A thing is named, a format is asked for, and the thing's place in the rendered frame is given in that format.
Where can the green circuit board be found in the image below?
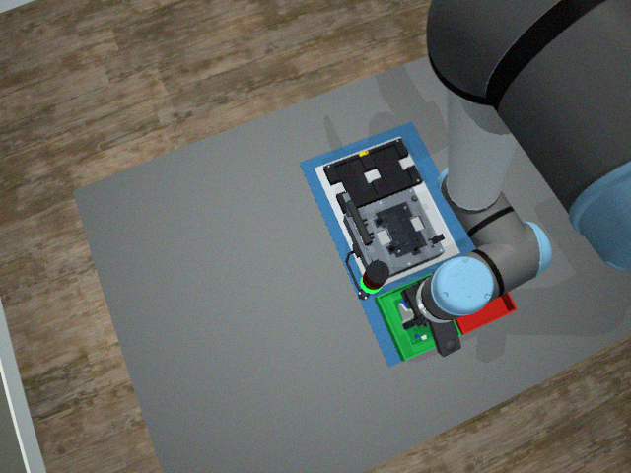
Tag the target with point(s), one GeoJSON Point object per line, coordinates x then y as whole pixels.
{"type": "Point", "coordinates": [417, 333]}

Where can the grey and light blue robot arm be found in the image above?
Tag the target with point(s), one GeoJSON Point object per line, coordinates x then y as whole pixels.
{"type": "Point", "coordinates": [564, 91]}

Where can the green bin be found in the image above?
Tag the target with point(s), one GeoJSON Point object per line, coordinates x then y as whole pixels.
{"type": "Point", "coordinates": [404, 347]}

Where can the red bin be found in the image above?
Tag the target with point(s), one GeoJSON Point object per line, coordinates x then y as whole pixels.
{"type": "Point", "coordinates": [468, 323]}

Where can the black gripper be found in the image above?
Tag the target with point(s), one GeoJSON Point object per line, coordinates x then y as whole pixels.
{"type": "Point", "coordinates": [409, 297]}

